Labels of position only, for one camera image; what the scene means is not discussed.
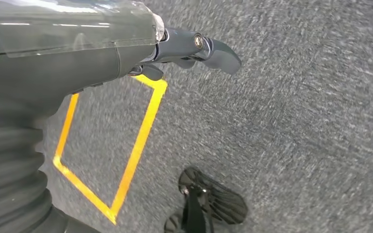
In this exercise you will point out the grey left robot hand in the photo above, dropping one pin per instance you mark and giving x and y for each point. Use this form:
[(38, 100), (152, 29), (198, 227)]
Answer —
[(61, 54)]

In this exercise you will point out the yellow floor tape square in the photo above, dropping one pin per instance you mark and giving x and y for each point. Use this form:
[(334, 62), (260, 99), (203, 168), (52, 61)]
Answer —
[(141, 135)]

